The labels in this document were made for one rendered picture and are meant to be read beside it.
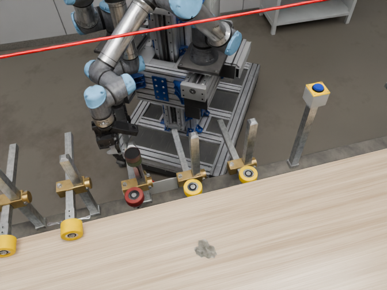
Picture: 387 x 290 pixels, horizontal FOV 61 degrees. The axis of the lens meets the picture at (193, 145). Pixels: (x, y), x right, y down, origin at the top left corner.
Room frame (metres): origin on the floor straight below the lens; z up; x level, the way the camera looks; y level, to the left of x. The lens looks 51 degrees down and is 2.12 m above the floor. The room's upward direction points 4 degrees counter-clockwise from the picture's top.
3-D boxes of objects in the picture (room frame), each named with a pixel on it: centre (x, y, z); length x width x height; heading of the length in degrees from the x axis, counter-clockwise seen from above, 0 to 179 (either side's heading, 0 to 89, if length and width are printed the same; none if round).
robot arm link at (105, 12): (1.63, 0.38, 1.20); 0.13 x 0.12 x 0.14; 109
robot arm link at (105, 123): (0.87, 0.33, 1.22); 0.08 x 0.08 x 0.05
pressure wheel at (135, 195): (0.72, 0.26, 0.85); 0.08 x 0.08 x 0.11
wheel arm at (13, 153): (0.75, 0.78, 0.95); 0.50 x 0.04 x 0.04; 12
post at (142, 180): (0.81, 0.24, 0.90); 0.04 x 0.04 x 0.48; 12
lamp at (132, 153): (0.76, 0.23, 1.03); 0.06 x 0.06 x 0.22; 12
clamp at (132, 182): (0.80, 0.26, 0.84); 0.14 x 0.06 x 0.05; 102
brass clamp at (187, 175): (0.85, 0.02, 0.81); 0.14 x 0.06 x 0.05; 102
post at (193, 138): (0.86, 0.00, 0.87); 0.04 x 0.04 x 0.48; 12
